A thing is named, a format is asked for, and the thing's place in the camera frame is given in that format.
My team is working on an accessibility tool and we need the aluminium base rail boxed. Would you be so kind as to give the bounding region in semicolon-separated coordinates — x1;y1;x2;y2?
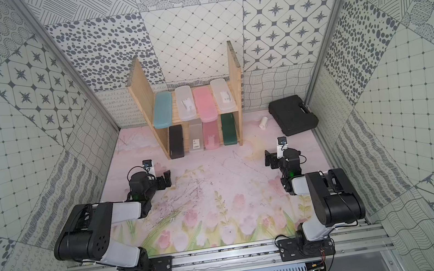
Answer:
67;224;395;271

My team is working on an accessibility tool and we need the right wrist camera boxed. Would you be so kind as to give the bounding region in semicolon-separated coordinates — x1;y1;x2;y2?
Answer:
276;136;288;159

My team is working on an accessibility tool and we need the clear pencil case right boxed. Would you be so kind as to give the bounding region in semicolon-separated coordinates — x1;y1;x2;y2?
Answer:
210;78;237;113

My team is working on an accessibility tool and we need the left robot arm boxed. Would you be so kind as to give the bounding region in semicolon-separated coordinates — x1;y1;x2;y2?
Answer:
54;168;172;269

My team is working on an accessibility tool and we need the teal pencil case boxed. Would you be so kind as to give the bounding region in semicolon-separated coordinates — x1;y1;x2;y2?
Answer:
153;91;173;129

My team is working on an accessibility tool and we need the clear rounded pencil case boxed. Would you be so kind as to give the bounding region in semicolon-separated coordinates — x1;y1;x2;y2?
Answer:
174;85;197;122

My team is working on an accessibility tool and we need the black plastic tool case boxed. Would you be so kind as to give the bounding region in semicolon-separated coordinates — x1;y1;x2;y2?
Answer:
268;95;319;137

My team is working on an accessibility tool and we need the black rectangular pencil case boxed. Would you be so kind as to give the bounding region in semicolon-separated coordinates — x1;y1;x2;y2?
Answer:
168;125;185;160

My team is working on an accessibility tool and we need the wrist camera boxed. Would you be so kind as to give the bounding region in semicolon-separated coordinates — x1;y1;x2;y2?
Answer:
142;160;156;179
276;136;288;159

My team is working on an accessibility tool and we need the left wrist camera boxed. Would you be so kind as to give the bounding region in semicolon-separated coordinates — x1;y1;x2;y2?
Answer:
142;160;156;179

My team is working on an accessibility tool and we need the dark green pencil case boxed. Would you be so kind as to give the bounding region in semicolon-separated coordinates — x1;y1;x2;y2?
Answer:
221;113;238;146

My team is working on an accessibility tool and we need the frosted rectangular pencil case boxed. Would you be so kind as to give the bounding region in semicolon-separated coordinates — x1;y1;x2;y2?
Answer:
188;119;204;152

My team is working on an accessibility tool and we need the pink pencil case lower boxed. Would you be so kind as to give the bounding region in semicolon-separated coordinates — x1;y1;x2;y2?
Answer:
202;121;220;150

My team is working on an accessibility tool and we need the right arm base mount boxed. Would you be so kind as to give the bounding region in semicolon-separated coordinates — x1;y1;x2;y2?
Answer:
274;238;336;262

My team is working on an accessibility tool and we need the pink rounded pencil case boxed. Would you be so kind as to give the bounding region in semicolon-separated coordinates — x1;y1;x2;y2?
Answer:
193;86;218;123

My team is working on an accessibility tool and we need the wooden two-tier shelf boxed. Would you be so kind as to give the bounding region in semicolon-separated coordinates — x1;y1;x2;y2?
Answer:
127;41;244;158

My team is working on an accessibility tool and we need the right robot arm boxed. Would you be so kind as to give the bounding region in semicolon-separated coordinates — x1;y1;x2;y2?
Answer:
265;145;366;247

